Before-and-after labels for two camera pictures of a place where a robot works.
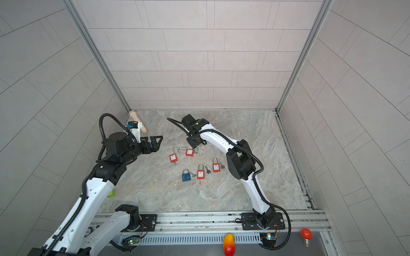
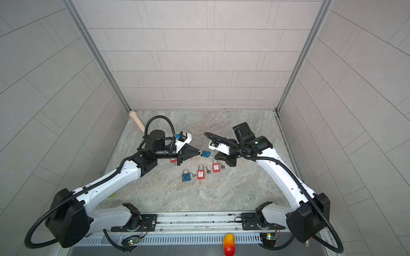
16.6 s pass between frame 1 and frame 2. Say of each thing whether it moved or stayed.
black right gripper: moved
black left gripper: moved
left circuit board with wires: stayed
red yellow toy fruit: stayed
